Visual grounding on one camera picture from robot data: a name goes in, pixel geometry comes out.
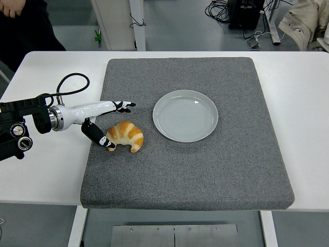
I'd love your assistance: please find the beige cabinet panel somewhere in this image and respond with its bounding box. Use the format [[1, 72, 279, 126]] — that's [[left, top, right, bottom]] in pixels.
[[91, 0, 137, 51]]

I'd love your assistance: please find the black cable bundle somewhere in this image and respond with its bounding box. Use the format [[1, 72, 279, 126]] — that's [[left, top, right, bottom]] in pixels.
[[205, 0, 231, 24]]

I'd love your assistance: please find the thin black cable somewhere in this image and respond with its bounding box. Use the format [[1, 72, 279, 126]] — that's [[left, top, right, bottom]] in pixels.
[[129, 12, 147, 28]]

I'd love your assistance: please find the beige jacket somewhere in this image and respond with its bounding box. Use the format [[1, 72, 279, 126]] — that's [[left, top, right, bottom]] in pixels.
[[278, 0, 329, 51]]

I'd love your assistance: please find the black computer case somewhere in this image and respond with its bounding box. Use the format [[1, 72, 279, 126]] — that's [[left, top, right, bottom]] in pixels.
[[228, 0, 265, 30]]

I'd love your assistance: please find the grey felt mat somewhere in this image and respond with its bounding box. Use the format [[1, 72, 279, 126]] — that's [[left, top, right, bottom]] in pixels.
[[80, 57, 295, 211]]

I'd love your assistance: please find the person's hand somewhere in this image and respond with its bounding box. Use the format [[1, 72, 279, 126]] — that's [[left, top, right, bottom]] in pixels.
[[0, 0, 27, 19]]

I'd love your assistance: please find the person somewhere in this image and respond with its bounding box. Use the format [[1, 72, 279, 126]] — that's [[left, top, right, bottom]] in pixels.
[[0, 0, 67, 73]]

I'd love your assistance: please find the white desk leg with foot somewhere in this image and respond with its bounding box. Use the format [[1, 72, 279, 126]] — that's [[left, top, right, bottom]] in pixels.
[[263, 0, 281, 46]]

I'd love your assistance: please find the grey floor socket box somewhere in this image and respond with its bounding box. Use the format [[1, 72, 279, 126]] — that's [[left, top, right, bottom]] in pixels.
[[247, 37, 262, 49]]

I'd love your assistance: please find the golden croissant bread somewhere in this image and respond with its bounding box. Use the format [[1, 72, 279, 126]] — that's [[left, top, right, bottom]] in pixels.
[[106, 120, 144, 153]]

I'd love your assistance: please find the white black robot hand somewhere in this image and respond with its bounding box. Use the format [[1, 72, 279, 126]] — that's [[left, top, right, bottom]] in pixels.
[[61, 100, 136, 149]]

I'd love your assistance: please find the white desk post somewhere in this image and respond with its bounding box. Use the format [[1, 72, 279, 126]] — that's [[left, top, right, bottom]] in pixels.
[[129, 0, 147, 51]]

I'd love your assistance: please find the white table leg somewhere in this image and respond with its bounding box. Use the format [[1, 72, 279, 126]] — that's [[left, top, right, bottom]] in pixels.
[[67, 205, 88, 247], [260, 210, 279, 247]]

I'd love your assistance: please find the white cable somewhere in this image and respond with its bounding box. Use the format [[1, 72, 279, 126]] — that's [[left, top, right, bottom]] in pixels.
[[243, 30, 273, 41]]

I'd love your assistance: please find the grey round plate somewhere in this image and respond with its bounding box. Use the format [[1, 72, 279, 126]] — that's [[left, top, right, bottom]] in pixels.
[[152, 89, 219, 144]]

